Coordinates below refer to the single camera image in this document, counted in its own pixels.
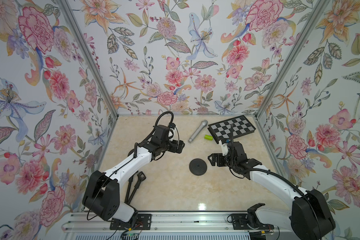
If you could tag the green cylinder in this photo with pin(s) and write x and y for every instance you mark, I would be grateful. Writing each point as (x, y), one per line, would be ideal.
(208, 137)

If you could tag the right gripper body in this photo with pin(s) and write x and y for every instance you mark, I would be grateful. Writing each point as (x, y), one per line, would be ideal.
(222, 160)

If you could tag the black checkered chess box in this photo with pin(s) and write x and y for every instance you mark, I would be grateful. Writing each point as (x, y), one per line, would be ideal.
(237, 126)

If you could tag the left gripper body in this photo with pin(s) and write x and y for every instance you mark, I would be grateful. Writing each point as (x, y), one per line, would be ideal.
(172, 146)

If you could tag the black stand pole with clip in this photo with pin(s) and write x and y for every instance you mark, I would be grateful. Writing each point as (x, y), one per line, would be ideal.
(141, 177)

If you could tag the silver microphone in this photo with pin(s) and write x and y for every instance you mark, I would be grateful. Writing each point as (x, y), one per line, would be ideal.
(202, 125)

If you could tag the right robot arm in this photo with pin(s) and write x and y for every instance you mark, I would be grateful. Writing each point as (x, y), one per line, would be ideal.
(308, 215)

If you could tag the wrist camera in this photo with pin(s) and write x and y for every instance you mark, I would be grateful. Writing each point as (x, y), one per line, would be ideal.
(224, 147)
(171, 127)

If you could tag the black round stand base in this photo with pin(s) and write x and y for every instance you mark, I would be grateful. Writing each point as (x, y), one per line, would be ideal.
(198, 167)

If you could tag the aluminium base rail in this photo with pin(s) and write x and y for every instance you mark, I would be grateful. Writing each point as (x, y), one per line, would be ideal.
(171, 225)

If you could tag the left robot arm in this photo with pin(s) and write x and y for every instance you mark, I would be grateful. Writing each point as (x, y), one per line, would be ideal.
(102, 195)

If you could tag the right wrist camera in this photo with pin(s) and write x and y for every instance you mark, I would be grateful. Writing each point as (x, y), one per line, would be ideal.
(224, 147)

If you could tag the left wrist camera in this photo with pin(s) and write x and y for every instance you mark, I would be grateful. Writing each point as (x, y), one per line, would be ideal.
(171, 127)

